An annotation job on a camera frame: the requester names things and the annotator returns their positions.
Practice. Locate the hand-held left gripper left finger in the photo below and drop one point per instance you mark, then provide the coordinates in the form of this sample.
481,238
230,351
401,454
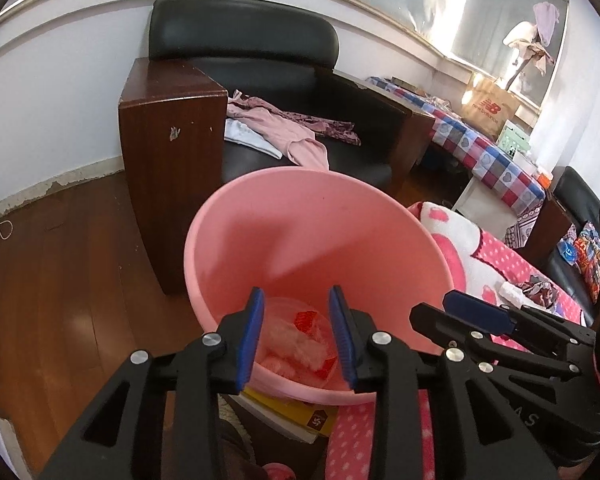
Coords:
250,340

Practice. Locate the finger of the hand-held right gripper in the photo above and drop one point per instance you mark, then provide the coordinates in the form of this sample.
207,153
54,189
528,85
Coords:
475,310
440,322

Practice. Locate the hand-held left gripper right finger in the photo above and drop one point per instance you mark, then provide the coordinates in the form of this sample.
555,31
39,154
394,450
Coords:
342,340

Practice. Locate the pink plastic basin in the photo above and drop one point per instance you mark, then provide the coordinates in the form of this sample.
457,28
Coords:
280,240

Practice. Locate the white crumpled tissue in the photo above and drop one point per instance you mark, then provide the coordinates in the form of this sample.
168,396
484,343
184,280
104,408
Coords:
510,294

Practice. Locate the pink polka dot blanket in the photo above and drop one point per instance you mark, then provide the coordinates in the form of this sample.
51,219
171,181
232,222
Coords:
515,262

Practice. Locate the dark crumpled cloth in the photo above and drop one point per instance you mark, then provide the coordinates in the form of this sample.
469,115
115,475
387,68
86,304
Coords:
537,287

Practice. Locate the yellow book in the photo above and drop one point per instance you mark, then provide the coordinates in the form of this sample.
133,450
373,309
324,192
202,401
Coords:
310,417

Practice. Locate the red patterned cloth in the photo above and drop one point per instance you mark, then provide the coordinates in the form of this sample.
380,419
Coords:
522,227

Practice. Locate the white table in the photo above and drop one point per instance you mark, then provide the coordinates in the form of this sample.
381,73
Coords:
480,205

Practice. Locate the blue patterned cloth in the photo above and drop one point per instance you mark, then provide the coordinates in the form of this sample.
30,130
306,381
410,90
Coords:
567,251

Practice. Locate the colourful snack packets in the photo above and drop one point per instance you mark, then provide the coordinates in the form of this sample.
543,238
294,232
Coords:
590,255

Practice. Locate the orange box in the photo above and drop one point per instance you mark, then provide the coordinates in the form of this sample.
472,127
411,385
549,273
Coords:
545,178

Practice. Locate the checkered tablecloth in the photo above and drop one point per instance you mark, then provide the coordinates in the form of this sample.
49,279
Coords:
480,150

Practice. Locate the black leather sofa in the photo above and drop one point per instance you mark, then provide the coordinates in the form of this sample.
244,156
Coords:
577,185

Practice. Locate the green box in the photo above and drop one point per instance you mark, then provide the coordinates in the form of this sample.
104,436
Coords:
512,140

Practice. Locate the brown paper bag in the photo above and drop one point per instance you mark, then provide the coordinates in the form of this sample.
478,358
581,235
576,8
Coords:
487,107

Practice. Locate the white cloth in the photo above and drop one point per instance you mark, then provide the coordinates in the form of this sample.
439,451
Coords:
245,135

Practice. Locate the floral patterned garment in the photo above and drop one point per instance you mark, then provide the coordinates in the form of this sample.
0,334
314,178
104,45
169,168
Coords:
340,130

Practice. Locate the plain pink garment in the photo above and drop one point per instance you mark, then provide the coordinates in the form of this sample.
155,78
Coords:
290,132

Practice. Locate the hanging white garment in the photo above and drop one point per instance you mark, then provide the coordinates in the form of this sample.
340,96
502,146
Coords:
520,32

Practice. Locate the hanging lilac garment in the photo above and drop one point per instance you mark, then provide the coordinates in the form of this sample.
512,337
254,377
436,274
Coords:
547,17

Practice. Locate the black leather armchair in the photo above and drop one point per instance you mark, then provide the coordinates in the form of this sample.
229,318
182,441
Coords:
240,35

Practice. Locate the gold framed window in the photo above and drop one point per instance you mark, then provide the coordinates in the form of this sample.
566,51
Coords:
430,5

